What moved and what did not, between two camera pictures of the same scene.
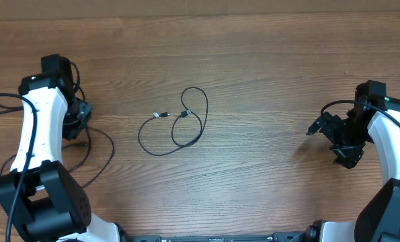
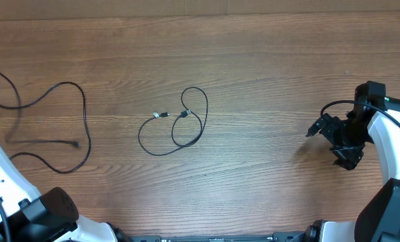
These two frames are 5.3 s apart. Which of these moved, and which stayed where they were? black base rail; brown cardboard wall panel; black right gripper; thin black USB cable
Moved: thin black USB cable
Stayed: brown cardboard wall panel; black right gripper; black base rail
